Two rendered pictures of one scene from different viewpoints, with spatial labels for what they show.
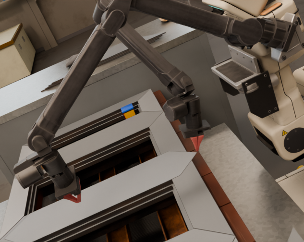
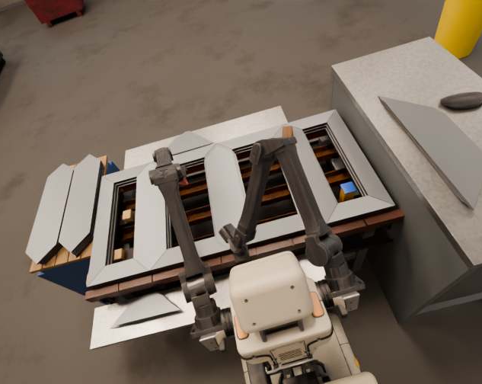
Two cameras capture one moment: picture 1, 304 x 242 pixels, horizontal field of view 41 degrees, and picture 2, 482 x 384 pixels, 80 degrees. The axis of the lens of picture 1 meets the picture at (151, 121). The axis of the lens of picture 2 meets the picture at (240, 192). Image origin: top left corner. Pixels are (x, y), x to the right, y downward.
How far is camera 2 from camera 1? 1.64 m
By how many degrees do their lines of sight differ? 74
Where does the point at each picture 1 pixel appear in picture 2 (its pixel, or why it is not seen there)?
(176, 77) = (237, 232)
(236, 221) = (170, 273)
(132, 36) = (251, 184)
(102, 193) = (227, 192)
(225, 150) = not seen: hidden behind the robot
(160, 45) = (431, 206)
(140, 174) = (233, 215)
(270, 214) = not seen: hidden behind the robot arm
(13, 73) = not seen: outside the picture
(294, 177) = (336, 350)
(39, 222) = (220, 161)
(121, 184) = (230, 203)
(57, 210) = (225, 168)
